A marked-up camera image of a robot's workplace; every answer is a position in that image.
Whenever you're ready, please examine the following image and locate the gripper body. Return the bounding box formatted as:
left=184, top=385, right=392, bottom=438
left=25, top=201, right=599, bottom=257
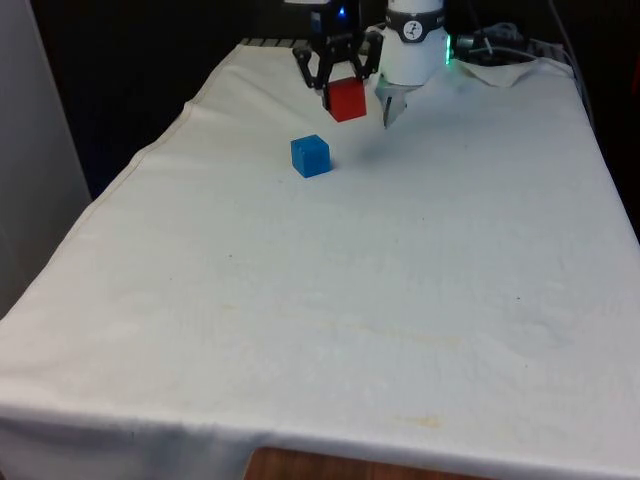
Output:
left=307, top=0, right=363, bottom=40

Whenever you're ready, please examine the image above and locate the red cube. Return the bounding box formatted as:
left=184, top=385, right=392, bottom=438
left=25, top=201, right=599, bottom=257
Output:
left=326, top=77, right=369, bottom=123

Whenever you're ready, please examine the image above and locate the blue cube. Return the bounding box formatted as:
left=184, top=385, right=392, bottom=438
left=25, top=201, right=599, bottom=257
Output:
left=289, top=133, right=333, bottom=179

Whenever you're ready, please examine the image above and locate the grey cable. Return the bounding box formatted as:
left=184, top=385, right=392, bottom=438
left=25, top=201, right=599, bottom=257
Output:
left=544, top=0, right=599, bottom=132

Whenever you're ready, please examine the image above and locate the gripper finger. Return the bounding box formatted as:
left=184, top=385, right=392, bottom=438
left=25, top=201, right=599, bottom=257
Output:
left=347, top=30, right=384, bottom=86
left=292, top=41, right=333, bottom=109

